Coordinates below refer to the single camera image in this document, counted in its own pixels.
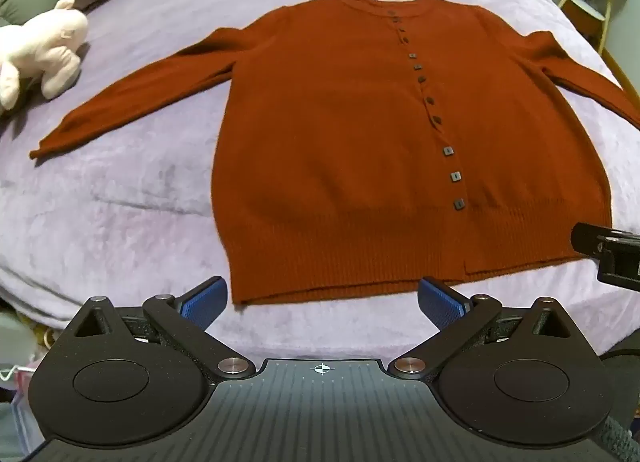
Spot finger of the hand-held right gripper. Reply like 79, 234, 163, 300
571, 222, 640, 294

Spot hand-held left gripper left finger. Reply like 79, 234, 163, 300
64, 276, 254, 383

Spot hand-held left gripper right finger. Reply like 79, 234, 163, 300
389, 276, 579, 383

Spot rust red knit cardigan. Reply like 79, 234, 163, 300
29, 0, 640, 307

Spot pale pink plush toy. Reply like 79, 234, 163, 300
0, 0, 91, 113

